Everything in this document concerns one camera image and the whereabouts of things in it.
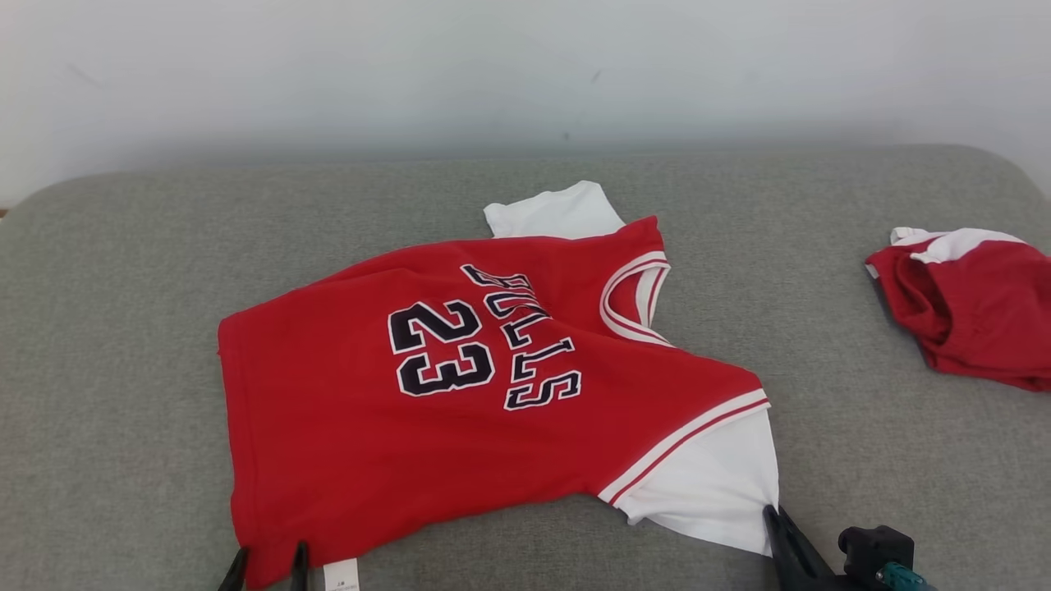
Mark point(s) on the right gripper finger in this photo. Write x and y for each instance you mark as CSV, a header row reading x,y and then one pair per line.
x,y
780,558
813,570

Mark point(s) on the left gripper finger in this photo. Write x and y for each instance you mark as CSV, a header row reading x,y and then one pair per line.
x,y
236,574
300,570

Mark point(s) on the red white basketball jersey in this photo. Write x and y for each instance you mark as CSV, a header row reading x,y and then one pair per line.
x,y
328,427

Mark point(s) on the red white shorts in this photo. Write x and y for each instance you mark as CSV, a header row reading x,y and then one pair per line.
x,y
985,320

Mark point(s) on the grey fabric sofa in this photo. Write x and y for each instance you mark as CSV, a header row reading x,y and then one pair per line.
x,y
123,328

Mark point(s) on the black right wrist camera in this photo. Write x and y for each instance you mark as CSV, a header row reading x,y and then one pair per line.
x,y
874,546

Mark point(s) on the teal right camera connector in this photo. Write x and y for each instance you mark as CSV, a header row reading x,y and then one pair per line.
x,y
899,579

